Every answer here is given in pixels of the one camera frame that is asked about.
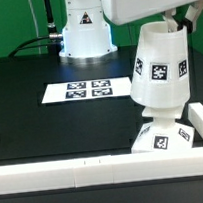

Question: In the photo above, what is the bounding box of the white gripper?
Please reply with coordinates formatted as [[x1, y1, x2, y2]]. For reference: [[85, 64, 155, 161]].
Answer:
[[102, 0, 203, 34]]

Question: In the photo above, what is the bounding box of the white lamp shade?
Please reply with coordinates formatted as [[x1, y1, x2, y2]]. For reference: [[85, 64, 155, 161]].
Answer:
[[131, 21, 190, 109]]

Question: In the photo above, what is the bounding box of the white lamp base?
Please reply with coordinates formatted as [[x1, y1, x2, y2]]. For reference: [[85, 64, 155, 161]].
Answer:
[[131, 105, 195, 154]]

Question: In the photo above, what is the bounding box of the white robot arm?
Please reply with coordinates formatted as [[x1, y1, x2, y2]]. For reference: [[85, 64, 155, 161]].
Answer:
[[60, 0, 203, 63]]

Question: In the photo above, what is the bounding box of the white marker sheet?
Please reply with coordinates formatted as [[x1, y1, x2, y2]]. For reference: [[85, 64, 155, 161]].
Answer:
[[42, 77, 131, 104]]

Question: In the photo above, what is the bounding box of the black cable connector post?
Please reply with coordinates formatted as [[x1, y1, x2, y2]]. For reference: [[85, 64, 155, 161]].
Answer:
[[43, 0, 60, 55]]

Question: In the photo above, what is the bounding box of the black cable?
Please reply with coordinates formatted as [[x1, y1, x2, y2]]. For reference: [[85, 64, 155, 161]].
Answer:
[[6, 34, 65, 58]]

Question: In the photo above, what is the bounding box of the white front fence rail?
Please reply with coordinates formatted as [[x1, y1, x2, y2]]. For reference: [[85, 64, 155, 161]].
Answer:
[[0, 147, 203, 195]]

